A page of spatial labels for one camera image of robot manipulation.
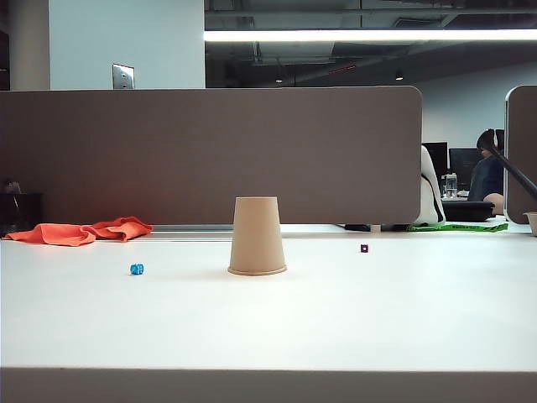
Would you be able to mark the seated person in dark shirt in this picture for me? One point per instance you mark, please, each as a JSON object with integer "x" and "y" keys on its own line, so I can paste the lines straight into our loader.
{"x": 486, "y": 178}

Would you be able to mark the orange cloth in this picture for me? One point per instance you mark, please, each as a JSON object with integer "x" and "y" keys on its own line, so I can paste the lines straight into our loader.
{"x": 63, "y": 234}

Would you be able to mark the clear water bottle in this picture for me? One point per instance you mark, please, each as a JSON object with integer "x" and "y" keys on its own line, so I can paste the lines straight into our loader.
{"x": 450, "y": 184}

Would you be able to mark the white chair back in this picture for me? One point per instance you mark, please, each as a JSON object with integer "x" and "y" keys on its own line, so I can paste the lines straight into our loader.
{"x": 431, "y": 193}

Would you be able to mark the beige paper bowl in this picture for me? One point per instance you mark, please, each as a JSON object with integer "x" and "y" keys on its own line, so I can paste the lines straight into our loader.
{"x": 532, "y": 222}

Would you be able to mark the brown foreground panel edge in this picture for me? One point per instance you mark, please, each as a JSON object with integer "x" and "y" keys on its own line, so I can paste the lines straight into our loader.
{"x": 268, "y": 386}

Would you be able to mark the large brown desk divider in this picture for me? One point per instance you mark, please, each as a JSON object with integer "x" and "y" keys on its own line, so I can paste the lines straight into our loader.
{"x": 168, "y": 155}

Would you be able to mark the metal wall switch plate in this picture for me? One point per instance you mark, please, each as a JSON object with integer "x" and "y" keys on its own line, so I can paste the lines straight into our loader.
{"x": 123, "y": 76}

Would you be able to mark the black diagonal rod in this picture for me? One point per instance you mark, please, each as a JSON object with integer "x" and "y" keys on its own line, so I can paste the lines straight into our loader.
{"x": 518, "y": 174}

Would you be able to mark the computer monitor with grey frame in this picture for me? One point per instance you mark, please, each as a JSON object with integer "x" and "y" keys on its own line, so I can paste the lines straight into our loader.
{"x": 463, "y": 161}

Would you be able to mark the brown paper cup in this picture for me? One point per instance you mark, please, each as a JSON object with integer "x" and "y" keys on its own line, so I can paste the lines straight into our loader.
{"x": 257, "y": 235}

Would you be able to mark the flat black desk object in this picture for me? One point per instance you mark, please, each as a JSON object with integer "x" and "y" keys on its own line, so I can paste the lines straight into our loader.
{"x": 357, "y": 227}

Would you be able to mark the blue die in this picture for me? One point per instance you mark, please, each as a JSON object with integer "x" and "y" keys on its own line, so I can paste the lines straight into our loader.
{"x": 137, "y": 269}

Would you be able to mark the purple die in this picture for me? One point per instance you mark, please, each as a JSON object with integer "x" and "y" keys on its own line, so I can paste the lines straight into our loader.
{"x": 364, "y": 248}

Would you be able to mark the green tape strip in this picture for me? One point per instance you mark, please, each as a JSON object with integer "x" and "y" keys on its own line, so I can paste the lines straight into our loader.
{"x": 461, "y": 227}

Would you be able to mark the brown divider with white edge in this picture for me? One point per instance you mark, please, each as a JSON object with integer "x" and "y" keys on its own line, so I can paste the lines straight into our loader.
{"x": 522, "y": 134}

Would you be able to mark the long ceiling light strip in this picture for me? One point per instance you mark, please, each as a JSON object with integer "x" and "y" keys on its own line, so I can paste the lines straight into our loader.
{"x": 369, "y": 35}

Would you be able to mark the black flat case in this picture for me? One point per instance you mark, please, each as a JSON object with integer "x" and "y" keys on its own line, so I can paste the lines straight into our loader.
{"x": 467, "y": 210}

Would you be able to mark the black computer monitor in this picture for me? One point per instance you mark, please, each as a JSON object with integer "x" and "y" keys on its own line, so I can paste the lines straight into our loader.
{"x": 438, "y": 157}

